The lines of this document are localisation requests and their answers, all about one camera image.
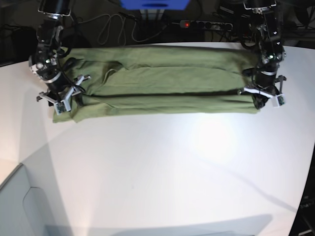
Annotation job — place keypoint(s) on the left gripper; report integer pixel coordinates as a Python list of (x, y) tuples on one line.
[(263, 83)]

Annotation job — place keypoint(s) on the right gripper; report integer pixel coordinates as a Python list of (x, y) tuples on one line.
[(59, 86)]

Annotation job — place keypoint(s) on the green T-shirt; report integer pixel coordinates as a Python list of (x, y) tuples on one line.
[(157, 79)]

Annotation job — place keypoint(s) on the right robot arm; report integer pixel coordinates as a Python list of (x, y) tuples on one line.
[(49, 33)]

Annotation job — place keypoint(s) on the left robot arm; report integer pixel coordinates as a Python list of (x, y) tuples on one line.
[(266, 26)]

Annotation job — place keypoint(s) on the white power strip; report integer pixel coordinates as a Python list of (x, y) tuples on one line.
[(206, 25)]

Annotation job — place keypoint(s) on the blue plastic box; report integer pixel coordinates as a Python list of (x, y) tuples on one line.
[(154, 4)]

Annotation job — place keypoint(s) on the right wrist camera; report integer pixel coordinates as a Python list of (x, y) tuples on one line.
[(62, 107)]

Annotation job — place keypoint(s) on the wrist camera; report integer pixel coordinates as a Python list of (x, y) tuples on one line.
[(62, 107), (278, 100)]

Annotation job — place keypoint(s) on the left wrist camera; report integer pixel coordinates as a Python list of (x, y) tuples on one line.
[(278, 100)]

